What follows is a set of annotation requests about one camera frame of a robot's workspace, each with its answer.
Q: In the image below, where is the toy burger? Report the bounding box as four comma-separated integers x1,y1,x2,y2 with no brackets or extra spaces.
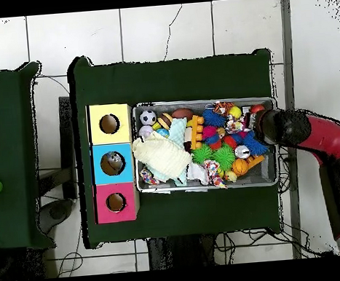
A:
155,111,174,131

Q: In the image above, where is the grey metal rail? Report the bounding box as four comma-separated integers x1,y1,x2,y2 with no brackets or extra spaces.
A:
272,0,312,259

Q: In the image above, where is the silver mesh bin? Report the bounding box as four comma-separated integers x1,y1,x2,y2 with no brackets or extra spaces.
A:
130,93,281,197

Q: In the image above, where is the orange toy basketball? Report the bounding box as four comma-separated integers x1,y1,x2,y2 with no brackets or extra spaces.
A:
231,157,250,177

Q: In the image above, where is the orange plastic building block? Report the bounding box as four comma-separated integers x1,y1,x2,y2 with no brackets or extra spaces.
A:
185,113,207,150

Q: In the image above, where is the wooden box with three holes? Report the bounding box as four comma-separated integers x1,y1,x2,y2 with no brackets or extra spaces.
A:
84,102,142,225

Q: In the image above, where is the orange striped tiger plush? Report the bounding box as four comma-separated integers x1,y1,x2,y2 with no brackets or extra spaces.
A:
212,100,235,116

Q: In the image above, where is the white baseball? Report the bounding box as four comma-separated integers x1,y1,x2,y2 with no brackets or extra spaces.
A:
137,124,155,138

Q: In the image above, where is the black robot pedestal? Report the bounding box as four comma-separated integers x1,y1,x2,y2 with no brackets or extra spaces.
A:
146,233,218,271

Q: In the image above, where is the black and white soccer ball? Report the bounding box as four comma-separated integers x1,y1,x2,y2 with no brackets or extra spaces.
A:
138,108,158,127

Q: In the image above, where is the cream muslin cloth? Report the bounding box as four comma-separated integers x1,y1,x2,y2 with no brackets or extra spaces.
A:
130,128,195,183

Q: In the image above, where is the brown toy football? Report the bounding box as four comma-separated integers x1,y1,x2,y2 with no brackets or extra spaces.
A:
170,106,194,122

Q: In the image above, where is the mint green muslin cloth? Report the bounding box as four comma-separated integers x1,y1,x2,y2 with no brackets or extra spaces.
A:
143,116,192,189

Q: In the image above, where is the crushed clear plastic bottle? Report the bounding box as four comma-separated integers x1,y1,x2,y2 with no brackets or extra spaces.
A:
104,150,125,170

